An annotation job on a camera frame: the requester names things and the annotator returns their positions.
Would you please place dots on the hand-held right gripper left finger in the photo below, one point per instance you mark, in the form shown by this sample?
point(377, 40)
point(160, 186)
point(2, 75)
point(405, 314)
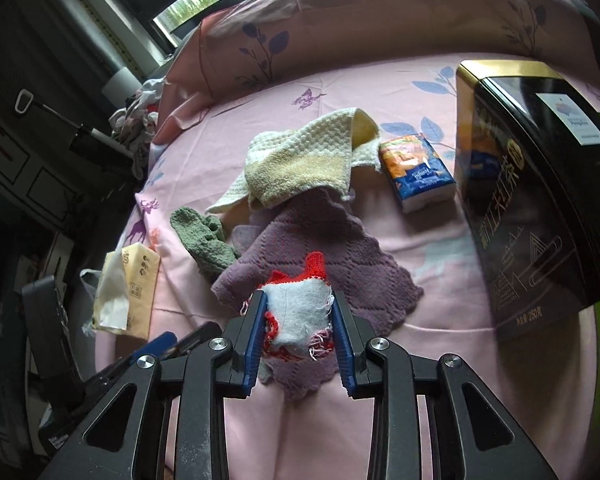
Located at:
point(254, 340)

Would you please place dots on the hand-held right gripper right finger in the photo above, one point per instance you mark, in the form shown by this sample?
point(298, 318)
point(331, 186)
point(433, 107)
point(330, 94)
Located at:
point(344, 345)

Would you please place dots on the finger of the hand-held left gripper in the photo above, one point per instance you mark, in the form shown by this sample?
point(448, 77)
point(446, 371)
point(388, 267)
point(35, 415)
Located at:
point(200, 332)
point(161, 341)

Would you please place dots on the white cloth with red trim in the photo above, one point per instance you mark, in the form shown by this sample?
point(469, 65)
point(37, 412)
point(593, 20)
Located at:
point(300, 310)

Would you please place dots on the green knit cloth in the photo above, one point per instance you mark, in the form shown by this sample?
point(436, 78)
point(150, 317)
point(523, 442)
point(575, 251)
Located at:
point(205, 245)

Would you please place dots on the purple knit towel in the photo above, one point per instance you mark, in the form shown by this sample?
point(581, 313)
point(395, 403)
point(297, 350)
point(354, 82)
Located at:
point(330, 240)

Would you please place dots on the yellow and white towel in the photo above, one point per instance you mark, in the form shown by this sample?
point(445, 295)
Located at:
point(300, 160)

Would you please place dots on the yellow soft tissue pack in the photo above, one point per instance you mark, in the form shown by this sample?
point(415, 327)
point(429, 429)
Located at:
point(140, 280)

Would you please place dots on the clear plastic bag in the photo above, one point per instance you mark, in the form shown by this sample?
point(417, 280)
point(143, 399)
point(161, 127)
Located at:
point(89, 282)

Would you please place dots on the dark panelled cabinet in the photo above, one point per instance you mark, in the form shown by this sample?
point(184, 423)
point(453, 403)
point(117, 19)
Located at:
point(30, 175)

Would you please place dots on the black stick vacuum cleaner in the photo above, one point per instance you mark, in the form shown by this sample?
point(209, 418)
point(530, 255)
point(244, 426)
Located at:
point(95, 142)

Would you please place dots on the blue and orange tissue packet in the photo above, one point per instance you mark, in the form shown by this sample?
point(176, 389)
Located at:
point(415, 170)

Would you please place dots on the pile of clothes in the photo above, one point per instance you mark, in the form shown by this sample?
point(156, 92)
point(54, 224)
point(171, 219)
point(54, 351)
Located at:
point(135, 115)

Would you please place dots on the black and gold tea tin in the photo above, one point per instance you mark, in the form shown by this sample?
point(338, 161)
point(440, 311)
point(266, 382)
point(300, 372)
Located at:
point(530, 200)

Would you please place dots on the white cylinder lamp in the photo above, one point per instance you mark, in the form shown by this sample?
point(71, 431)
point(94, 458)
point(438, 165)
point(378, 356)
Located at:
point(122, 85)

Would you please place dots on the grey curtain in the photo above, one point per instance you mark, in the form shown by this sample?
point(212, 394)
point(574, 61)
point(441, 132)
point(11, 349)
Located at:
point(80, 35)

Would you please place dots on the pink leaf-print pillow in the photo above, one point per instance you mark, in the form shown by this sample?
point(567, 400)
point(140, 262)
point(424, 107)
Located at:
point(380, 20)

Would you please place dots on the dark framed window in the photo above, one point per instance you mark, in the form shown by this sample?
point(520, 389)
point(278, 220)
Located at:
point(150, 2)

